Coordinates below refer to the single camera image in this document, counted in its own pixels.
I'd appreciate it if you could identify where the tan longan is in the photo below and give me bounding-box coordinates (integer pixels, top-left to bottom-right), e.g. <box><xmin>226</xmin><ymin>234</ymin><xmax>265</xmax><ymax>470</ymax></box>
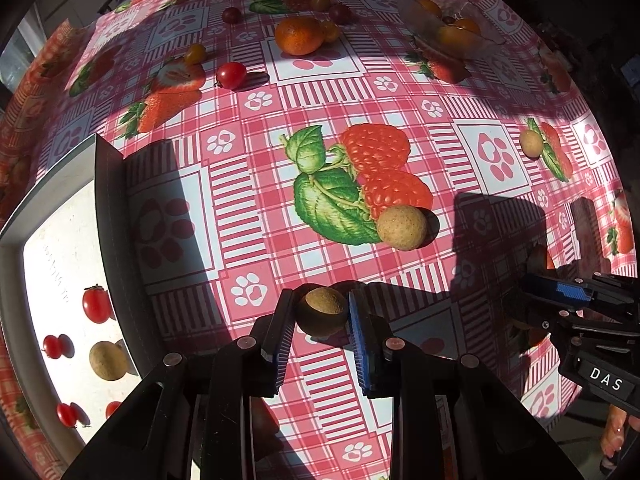
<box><xmin>294</xmin><ymin>287</ymin><xmax>348</xmax><ymax>338</ymax></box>
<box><xmin>518</xmin><ymin>129</ymin><xmax>544</xmax><ymax>159</ymax></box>
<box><xmin>376</xmin><ymin>205</ymin><xmax>428</xmax><ymax>252</ymax></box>

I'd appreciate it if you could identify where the red cherry tomato with stem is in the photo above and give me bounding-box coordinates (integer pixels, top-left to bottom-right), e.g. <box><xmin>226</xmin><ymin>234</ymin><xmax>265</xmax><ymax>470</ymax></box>
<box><xmin>82</xmin><ymin>285</ymin><xmax>114</xmax><ymax>324</ymax></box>

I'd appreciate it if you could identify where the white plastic tray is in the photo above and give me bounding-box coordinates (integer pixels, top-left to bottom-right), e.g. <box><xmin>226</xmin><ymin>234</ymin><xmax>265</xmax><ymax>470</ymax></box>
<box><xmin>1</xmin><ymin>136</ymin><xmax>158</xmax><ymax>466</ymax></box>

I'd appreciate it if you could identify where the red checkered strawberry tablecloth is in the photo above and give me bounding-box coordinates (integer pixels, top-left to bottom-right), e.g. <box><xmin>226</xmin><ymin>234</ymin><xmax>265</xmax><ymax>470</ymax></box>
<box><xmin>0</xmin><ymin>0</ymin><xmax>640</xmax><ymax>480</ymax></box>

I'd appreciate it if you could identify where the red cherry tomato mid left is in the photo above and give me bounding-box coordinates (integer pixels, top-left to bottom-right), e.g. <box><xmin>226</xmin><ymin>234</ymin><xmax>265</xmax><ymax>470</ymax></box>
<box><xmin>216</xmin><ymin>62</ymin><xmax>247</xmax><ymax>90</ymax></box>

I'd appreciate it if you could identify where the orange tomato in bowl front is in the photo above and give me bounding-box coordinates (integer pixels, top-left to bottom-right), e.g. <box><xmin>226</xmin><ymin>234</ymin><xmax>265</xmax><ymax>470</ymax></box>
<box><xmin>437</xmin><ymin>25</ymin><xmax>478</xmax><ymax>56</ymax></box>

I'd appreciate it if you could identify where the orange tomato in bowl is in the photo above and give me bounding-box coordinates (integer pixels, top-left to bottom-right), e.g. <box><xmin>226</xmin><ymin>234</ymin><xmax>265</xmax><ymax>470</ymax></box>
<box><xmin>418</xmin><ymin>0</ymin><xmax>442</xmax><ymax>18</ymax></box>
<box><xmin>437</xmin><ymin>25</ymin><xmax>478</xmax><ymax>56</ymax></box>
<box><xmin>454</xmin><ymin>18</ymin><xmax>482</xmax><ymax>35</ymax></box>

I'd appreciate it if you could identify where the orange tomato in bowl right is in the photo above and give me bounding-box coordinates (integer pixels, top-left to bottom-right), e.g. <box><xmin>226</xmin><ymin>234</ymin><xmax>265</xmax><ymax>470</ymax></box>
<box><xmin>454</xmin><ymin>18</ymin><xmax>482</xmax><ymax>35</ymax></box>

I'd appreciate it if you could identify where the yellow tomato on strawberry print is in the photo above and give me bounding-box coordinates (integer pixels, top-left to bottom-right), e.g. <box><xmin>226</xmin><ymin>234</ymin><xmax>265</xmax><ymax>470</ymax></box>
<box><xmin>183</xmin><ymin>44</ymin><xmax>207</xmax><ymax>65</ymax></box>

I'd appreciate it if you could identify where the clear glass fruit bowl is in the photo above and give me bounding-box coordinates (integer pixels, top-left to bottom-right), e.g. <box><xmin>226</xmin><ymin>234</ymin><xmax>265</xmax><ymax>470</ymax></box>
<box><xmin>397</xmin><ymin>0</ymin><xmax>506</xmax><ymax>60</ymax></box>

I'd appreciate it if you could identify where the large mandarin orange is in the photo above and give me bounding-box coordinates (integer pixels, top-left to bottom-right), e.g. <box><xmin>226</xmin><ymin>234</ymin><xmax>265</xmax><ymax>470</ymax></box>
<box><xmin>274</xmin><ymin>16</ymin><xmax>324</xmax><ymax>56</ymax></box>

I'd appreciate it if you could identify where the orange tomato in bowl left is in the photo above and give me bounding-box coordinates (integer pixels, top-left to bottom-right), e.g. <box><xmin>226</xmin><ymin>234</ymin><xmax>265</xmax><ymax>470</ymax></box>
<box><xmin>418</xmin><ymin>0</ymin><xmax>442</xmax><ymax>18</ymax></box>

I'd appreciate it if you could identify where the dark red cherry tomato far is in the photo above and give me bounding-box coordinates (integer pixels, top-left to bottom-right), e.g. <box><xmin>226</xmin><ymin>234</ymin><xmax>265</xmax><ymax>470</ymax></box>
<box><xmin>221</xmin><ymin>6</ymin><xmax>243</xmax><ymax>25</ymax></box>

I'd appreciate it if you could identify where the dark red tomato far right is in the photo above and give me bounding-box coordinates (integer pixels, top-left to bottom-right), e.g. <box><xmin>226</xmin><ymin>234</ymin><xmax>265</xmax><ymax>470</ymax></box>
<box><xmin>329</xmin><ymin>3</ymin><xmax>354</xmax><ymax>25</ymax></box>

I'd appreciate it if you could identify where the yellow tomato far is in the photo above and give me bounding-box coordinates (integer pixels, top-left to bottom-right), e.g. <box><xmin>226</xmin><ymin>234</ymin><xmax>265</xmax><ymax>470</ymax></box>
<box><xmin>310</xmin><ymin>0</ymin><xmax>332</xmax><ymax>12</ymax></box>

